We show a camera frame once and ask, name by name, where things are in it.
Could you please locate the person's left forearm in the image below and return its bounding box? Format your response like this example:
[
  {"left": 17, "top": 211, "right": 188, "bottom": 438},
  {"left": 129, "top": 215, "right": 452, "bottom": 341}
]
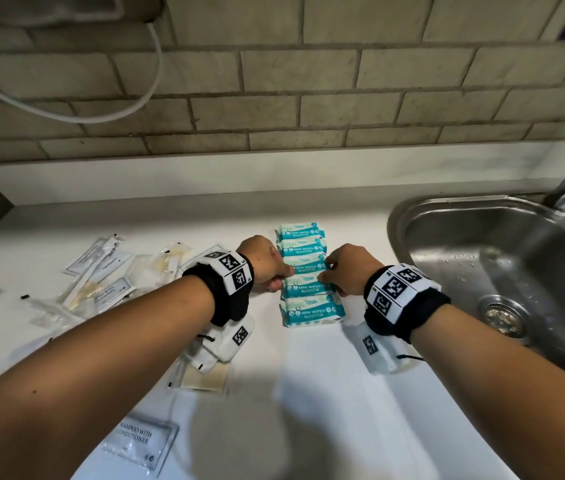
[{"left": 0, "top": 275, "right": 216, "bottom": 480}]

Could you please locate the person's right forearm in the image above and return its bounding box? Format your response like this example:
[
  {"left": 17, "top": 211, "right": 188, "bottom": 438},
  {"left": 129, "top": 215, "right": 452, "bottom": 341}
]
[{"left": 410, "top": 314, "right": 565, "bottom": 480}]

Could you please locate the person's right hand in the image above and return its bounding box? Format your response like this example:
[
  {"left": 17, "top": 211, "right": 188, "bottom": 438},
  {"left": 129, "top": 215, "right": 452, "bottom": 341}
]
[{"left": 318, "top": 243, "right": 386, "bottom": 298}]

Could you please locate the person's left hand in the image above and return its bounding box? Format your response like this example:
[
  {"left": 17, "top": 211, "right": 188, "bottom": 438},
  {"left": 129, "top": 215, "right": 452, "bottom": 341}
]
[{"left": 236, "top": 234, "right": 296, "bottom": 294}]

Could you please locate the stainless steel sink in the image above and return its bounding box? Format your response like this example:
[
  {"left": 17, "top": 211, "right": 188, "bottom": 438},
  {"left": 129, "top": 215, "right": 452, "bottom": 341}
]
[{"left": 387, "top": 194, "right": 565, "bottom": 395}]

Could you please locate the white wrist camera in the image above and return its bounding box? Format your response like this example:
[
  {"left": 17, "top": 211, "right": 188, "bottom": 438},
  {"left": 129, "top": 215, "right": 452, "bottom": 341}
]
[
  {"left": 185, "top": 314, "right": 256, "bottom": 375},
  {"left": 347, "top": 322, "right": 411, "bottom": 375}
]

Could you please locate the white power cable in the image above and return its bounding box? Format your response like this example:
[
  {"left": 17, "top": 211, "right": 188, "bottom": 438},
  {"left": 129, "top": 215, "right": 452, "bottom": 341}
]
[{"left": 0, "top": 22, "right": 163, "bottom": 125}]

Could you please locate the white backsplash upstand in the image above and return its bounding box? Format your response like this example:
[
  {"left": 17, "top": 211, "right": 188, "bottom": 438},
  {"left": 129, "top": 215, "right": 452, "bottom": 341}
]
[{"left": 0, "top": 139, "right": 565, "bottom": 207}]

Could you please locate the black right wristband with markers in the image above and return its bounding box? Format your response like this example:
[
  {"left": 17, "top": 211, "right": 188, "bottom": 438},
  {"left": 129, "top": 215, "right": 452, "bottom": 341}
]
[{"left": 363, "top": 263, "right": 452, "bottom": 345}]

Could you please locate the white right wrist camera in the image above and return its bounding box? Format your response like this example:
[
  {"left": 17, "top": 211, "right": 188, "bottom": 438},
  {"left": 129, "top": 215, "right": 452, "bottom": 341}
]
[{"left": 347, "top": 322, "right": 411, "bottom": 375}]

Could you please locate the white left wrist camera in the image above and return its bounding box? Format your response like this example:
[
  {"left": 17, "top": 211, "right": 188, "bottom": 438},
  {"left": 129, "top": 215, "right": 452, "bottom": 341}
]
[{"left": 185, "top": 314, "right": 256, "bottom": 375}]

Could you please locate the round steel sink drain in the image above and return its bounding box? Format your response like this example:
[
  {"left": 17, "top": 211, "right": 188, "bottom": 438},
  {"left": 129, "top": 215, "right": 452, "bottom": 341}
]
[{"left": 477, "top": 294, "right": 533, "bottom": 343}]

